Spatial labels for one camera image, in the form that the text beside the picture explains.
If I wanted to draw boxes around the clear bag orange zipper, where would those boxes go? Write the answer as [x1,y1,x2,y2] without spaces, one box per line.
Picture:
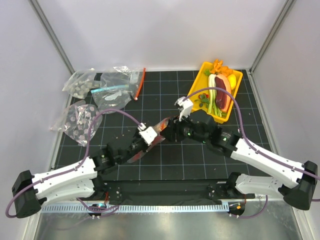
[134,67,146,101]
[124,116,174,163]

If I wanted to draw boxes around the toy green onion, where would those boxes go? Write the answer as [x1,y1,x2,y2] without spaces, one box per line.
[208,74,225,117]

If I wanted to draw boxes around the toy meat slab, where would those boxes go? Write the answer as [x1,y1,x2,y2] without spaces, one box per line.
[214,74,232,113]

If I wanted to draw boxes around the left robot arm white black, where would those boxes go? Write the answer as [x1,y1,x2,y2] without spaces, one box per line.
[9,134,154,219]

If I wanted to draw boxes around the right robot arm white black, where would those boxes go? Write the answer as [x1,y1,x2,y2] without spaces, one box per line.
[160,110,318,211]

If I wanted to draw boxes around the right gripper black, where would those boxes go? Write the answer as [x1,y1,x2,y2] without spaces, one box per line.
[160,110,209,144]

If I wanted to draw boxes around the clear bag blue zipper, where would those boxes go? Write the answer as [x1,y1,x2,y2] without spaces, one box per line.
[90,66,143,111]

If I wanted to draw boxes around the bag of pink discs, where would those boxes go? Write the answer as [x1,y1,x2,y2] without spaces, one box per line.
[50,100,99,147]

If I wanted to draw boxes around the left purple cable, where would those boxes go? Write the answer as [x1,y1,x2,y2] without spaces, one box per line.
[5,108,145,221]

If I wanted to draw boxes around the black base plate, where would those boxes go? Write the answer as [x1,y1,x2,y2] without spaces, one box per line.
[81,179,255,206]

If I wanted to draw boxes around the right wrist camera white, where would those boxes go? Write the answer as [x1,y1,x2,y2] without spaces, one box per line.
[174,97,194,122]

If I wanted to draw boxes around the bag of white pieces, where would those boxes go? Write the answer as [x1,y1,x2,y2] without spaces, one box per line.
[62,68,101,100]

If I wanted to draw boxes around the yellow toy lemon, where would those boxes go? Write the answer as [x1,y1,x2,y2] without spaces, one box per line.
[227,74,237,91]

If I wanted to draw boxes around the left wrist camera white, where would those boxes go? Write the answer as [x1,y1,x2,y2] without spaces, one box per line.
[138,123,158,146]

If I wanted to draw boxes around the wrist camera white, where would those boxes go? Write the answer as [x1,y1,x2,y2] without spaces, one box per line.
[138,123,158,146]
[174,97,194,122]

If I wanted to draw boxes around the toy radish with leaves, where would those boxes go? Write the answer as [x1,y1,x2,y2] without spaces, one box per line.
[194,93,210,108]

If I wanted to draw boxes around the purple cable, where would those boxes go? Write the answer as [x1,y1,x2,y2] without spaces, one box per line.
[183,86,320,220]
[5,108,145,221]

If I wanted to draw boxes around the green toy grapes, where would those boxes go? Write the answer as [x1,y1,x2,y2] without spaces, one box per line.
[204,70,211,76]

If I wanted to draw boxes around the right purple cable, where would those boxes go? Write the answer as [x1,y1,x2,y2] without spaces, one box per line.
[183,86,320,220]

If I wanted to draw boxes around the slotted cable duct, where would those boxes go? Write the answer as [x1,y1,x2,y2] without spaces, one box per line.
[41,202,229,214]

